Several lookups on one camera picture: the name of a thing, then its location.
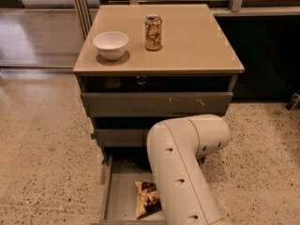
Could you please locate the grey drawer cabinet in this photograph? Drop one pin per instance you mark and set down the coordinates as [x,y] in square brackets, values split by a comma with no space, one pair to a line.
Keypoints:
[144,63]

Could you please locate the small dark floor object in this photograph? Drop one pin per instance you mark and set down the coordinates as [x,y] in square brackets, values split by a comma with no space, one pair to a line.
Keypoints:
[293,102]

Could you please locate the white ceramic bowl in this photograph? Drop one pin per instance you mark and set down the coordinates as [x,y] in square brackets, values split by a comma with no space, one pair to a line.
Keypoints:
[111,45]

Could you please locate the bottom open grey drawer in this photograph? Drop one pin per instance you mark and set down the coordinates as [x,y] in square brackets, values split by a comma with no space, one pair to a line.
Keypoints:
[123,167]

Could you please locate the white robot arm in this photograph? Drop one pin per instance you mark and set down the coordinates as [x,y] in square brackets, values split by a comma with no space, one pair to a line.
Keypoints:
[174,147]

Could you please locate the top grey drawer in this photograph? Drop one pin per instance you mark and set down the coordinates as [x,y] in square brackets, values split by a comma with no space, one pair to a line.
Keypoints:
[155,104]

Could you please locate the middle grey drawer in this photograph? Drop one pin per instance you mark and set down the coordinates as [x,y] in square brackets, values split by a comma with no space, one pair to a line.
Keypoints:
[121,137]

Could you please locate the gold soda can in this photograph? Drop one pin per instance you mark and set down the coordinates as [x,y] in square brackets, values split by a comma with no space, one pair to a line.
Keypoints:
[153,30]

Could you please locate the brown chip bag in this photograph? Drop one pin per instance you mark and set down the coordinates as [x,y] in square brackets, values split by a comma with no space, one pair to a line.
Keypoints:
[148,202]

